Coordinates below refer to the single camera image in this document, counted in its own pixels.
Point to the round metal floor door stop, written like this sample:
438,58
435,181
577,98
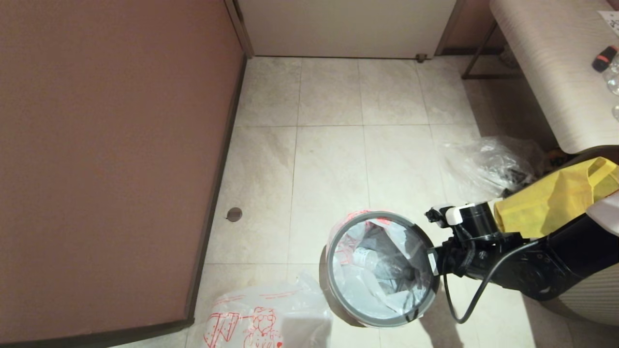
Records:
234,214

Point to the dark metal table leg frame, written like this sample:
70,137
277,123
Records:
488,76

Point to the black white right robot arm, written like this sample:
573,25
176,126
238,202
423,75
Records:
541,270

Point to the clear plastic bottle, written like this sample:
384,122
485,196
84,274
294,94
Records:
372,258
614,79

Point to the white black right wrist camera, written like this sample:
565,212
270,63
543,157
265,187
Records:
476,220

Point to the clear crumpled plastic bag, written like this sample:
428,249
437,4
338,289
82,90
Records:
483,164

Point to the white printed paper sheet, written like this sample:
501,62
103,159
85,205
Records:
611,19

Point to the white plastic bag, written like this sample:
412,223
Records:
358,285

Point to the small metal door stopper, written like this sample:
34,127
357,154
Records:
420,58

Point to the white door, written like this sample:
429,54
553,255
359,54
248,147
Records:
348,24

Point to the new white red-printed bag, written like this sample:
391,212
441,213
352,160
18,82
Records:
290,309

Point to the black orange marker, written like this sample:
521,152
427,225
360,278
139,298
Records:
604,57

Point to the beige ribbed round ottoman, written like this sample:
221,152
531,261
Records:
590,295

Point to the clear drinking glass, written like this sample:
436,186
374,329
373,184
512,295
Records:
616,113

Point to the yellow fabric bag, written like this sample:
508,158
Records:
541,208

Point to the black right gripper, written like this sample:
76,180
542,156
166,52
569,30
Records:
459,258

